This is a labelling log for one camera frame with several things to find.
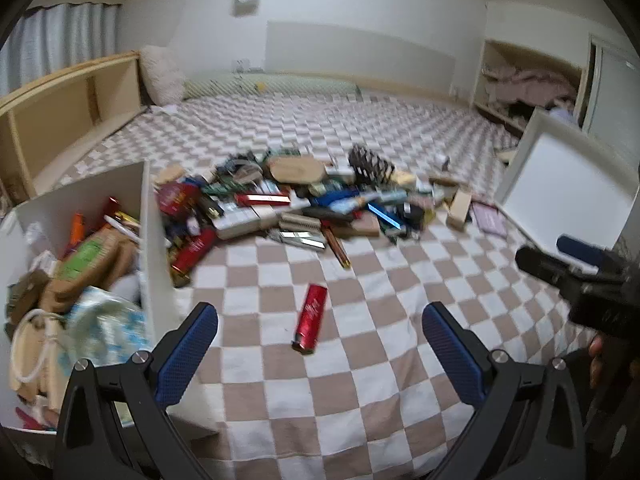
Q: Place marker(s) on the wall socket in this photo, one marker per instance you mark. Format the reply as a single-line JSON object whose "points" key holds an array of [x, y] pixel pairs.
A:
{"points": [[242, 64]]}

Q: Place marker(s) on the wooden block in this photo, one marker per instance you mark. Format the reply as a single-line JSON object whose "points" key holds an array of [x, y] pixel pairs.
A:
{"points": [[460, 208]]}

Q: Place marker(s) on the green bolster pillow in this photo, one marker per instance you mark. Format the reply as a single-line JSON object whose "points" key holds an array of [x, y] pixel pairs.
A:
{"points": [[270, 85]]}

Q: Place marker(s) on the beige rectangular box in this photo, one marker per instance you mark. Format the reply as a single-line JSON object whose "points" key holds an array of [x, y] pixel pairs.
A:
{"points": [[300, 222]]}

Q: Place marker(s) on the person's right hand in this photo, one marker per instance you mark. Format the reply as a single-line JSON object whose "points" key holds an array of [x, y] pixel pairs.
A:
{"points": [[596, 362]]}

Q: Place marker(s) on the wooden headboard shelf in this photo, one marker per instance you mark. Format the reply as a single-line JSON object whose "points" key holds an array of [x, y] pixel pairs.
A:
{"points": [[65, 115]]}

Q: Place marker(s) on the black hair claw clip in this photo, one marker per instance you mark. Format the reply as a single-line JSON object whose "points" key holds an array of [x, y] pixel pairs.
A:
{"points": [[367, 162]]}

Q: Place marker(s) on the brown bag with green label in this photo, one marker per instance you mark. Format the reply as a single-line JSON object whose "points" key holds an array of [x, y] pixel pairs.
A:
{"points": [[90, 257]]}

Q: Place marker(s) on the blue metallic lighter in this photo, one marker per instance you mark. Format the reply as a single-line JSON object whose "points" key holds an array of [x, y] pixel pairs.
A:
{"points": [[384, 214]]}

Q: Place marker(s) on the white pen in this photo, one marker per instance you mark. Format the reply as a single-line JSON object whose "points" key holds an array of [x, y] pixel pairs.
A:
{"points": [[122, 230]]}

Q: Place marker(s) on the grey curtain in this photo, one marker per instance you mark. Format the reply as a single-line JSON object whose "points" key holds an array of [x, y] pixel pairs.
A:
{"points": [[55, 40]]}

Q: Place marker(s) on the checkered blanket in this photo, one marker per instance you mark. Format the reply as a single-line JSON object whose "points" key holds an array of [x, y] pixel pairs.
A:
{"points": [[380, 310]]}

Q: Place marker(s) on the pile of clothes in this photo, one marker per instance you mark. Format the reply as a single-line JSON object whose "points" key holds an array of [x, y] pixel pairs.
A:
{"points": [[530, 87]]}

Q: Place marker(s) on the red metallic tube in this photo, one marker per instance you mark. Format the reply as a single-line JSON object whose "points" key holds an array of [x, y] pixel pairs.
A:
{"points": [[310, 317]]}

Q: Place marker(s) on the pink booklet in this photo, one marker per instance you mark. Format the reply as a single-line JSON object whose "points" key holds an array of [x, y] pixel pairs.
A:
{"points": [[490, 219]]}

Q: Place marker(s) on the white striped notebook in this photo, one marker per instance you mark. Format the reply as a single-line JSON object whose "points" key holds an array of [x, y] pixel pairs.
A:
{"points": [[240, 221]]}

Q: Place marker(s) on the round wooden lid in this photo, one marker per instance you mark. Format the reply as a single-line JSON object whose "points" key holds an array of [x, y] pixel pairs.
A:
{"points": [[170, 171]]}

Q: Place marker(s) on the glossy red long box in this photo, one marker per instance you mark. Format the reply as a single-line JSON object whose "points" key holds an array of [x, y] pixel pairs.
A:
{"points": [[262, 200]]}

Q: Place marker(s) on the oval wooden board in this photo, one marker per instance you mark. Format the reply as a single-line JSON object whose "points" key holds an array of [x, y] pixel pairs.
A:
{"points": [[295, 168]]}

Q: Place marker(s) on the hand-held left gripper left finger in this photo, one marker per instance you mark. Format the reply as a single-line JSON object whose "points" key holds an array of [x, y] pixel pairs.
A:
{"points": [[192, 350]]}

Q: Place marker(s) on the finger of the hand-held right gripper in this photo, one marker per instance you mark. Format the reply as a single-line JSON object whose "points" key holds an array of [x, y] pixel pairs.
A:
{"points": [[580, 249], [542, 262]]}

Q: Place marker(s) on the tan flat wallet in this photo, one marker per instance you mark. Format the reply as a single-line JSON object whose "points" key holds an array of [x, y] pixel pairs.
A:
{"points": [[365, 225]]}

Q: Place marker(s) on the white storage box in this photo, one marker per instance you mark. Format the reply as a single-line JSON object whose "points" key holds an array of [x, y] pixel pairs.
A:
{"points": [[150, 240]]}

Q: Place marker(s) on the orange lighter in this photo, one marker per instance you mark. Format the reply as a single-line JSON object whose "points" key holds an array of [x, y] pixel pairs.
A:
{"points": [[76, 230]]}

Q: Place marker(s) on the white empty box right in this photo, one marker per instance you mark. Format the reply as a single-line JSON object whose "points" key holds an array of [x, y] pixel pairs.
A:
{"points": [[560, 185]]}

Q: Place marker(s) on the red long packet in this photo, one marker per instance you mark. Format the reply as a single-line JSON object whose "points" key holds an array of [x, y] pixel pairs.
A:
{"points": [[192, 255]]}

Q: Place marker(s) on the brown stick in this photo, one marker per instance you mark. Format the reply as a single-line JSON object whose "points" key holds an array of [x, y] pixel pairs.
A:
{"points": [[337, 249]]}

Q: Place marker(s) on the patterned plastic bag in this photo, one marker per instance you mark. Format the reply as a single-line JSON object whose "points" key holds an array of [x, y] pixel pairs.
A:
{"points": [[107, 330]]}

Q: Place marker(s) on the open wooden closet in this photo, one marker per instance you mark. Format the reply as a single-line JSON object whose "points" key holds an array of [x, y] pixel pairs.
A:
{"points": [[500, 60]]}

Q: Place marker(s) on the sliding door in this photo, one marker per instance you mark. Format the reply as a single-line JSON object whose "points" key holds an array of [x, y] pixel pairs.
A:
{"points": [[617, 90]]}

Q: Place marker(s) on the red square box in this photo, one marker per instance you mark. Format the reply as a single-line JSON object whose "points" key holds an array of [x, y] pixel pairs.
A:
{"points": [[175, 198]]}

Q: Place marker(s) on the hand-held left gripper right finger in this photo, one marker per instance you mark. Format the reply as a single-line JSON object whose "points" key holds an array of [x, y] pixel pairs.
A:
{"points": [[447, 345]]}

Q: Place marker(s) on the white wall panel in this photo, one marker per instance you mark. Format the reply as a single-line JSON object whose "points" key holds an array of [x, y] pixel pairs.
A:
{"points": [[360, 55]]}

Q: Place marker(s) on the white fluffy pillow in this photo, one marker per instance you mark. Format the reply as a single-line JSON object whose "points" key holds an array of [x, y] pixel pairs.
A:
{"points": [[161, 76]]}

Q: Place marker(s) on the silver metal lighter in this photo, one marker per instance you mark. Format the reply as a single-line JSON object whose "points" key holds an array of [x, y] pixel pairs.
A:
{"points": [[310, 243]]}

